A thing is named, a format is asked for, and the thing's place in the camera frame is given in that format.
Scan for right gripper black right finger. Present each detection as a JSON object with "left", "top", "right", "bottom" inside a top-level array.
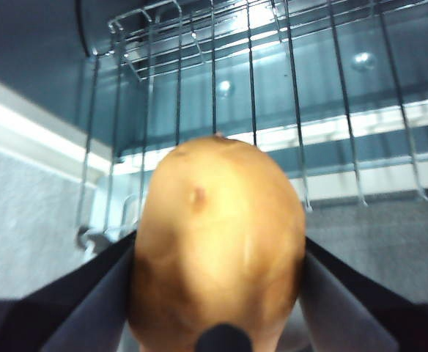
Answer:
[{"left": 298, "top": 236, "right": 428, "bottom": 352}]

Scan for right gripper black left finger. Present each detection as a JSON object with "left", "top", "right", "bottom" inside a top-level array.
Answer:
[{"left": 0, "top": 230, "right": 139, "bottom": 352}]

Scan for brown potato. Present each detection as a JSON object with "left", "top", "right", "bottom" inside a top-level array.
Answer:
[{"left": 128, "top": 133, "right": 309, "bottom": 352}]

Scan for white toaster oven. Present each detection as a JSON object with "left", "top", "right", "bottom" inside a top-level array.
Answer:
[{"left": 0, "top": 0, "right": 428, "bottom": 307}]

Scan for metal wire oven rack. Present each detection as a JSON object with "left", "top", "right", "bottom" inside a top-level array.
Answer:
[{"left": 74, "top": 0, "right": 428, "bottom": 254}]

